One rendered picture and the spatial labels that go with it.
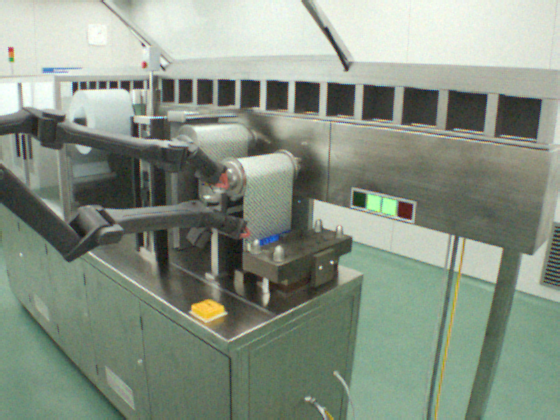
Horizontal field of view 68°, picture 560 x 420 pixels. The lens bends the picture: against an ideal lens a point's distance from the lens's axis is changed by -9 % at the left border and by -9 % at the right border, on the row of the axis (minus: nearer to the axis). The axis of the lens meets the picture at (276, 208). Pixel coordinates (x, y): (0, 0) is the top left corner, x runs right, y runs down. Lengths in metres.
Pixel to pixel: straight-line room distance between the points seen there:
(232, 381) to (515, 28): 3.22
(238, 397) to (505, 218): 0.93
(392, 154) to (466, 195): 0.28
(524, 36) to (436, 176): 2.46
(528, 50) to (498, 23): 0.31
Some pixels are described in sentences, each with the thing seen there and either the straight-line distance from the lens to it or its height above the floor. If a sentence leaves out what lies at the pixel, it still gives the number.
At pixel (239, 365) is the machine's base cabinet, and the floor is 0.80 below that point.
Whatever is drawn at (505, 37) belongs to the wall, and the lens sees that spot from 3.82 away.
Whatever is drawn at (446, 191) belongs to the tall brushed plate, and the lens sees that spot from 1.44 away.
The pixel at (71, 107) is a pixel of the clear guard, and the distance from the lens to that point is 2.27.
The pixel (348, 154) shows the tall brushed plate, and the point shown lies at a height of 1.33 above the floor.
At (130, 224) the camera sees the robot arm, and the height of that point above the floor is 1.23.
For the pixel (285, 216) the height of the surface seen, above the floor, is 1.09.
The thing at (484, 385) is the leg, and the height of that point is 0.57.
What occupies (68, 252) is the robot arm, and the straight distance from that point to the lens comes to 1.08.
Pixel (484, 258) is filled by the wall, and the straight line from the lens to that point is 4.01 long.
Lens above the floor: 1.58
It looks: 16 degrees down
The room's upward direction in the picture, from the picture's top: 2 degrees clockwise
